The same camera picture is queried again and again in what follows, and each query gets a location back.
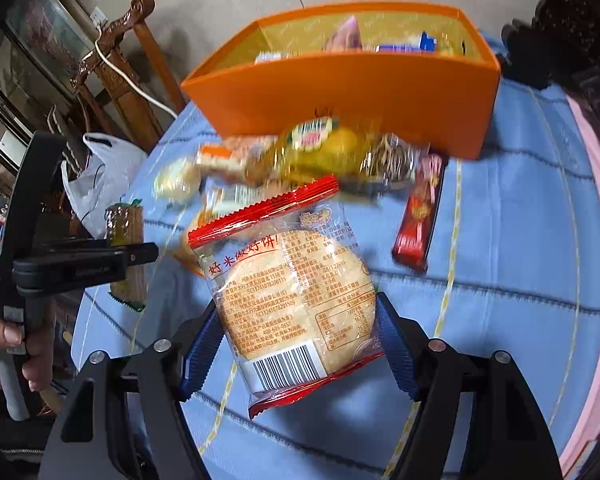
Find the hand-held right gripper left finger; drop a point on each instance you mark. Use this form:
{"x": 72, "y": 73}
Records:
{"x": 205, "y": 355}

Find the olive green snack packet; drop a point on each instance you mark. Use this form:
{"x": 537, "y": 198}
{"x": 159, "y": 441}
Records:
{"x": 125, "y": 225}

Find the orange cardboard box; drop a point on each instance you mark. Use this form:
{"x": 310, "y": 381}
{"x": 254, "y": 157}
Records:
{"x": 355, "y": 100}

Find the brown wooden chair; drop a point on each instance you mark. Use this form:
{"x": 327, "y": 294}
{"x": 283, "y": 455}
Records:
{"x": 130, "y": 20}

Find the person's left hand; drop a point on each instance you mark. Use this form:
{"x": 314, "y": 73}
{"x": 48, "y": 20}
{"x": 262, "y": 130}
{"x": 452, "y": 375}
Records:
{"x": 35, "y": 355}

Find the white wall socket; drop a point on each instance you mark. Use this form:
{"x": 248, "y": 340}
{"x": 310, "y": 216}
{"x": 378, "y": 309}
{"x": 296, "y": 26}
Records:
{"x": 98, "y": 14}

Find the pile of assorted snack packets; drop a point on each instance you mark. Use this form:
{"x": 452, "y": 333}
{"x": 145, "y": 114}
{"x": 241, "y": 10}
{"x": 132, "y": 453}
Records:
{"x": 320, "y": 150}

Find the red-edged rice cracker packet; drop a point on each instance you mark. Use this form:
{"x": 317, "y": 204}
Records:
{"x": 290, "y": 290}

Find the wooden display cabinet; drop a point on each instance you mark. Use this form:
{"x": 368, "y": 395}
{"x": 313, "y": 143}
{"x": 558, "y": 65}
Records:
{"x": 30, "y": 90}

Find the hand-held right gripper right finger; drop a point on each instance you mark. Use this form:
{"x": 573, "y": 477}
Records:
{"x": 395, "y": 350}

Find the pink snack packet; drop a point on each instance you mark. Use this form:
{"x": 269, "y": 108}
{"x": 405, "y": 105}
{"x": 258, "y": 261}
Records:
{"x": 347, "y": 37}

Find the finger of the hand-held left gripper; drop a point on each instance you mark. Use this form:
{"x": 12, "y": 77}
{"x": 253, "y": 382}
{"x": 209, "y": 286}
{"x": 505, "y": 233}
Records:
{"x": 100, "y": 262}

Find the framed picture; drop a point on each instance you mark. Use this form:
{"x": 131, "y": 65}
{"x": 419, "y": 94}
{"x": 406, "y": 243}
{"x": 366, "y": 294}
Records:
{"x": 45, "y": 25}

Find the white plastic bag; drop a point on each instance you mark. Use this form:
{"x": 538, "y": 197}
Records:
{"x": 115, "y": 170}

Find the dark carved chair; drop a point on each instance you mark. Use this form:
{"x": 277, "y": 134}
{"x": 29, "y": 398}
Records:
{"x": 580, "y": 35}

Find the long red snack packet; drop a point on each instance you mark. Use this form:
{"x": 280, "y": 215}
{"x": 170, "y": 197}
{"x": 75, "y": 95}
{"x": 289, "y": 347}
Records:
{"x": 417, "y": 220}

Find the blue and white snack packet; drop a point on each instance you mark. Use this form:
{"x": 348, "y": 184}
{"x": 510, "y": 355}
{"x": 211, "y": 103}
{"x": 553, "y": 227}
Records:
{"x": 410, "y": 45}

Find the blue tablecloth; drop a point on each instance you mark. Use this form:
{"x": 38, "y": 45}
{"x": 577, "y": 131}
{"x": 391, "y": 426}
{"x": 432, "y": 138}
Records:
{"x": 505, "y": 310}

